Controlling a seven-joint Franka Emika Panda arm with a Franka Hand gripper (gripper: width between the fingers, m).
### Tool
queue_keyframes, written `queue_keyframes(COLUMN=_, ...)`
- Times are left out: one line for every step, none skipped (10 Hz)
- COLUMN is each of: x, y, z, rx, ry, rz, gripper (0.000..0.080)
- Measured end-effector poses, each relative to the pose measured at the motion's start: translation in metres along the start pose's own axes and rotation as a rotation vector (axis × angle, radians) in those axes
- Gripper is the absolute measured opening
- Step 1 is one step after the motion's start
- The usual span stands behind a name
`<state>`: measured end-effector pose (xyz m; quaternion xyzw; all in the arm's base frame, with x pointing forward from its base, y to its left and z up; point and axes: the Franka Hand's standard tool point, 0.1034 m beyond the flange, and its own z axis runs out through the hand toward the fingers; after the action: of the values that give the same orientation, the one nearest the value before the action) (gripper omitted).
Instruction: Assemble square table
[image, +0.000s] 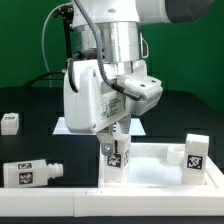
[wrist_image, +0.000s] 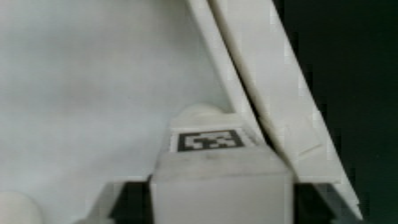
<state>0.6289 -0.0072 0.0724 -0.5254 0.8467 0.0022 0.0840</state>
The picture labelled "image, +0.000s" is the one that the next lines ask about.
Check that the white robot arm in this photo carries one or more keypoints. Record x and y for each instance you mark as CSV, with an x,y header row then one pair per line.
x,y
106,81

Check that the white square tabletop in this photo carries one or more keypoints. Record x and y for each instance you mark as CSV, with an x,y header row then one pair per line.
x,y
158,165

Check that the white L-shaped obstacle wall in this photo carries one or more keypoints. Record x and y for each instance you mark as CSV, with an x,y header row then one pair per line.
x,y
115,201

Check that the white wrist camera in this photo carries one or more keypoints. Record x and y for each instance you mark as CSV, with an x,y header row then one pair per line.
x,y
149,88

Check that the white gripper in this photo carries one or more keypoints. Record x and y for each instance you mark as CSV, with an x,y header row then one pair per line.
x,y
90,105

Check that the black camera stand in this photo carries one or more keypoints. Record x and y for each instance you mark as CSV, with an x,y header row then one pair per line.
x,y
66,12

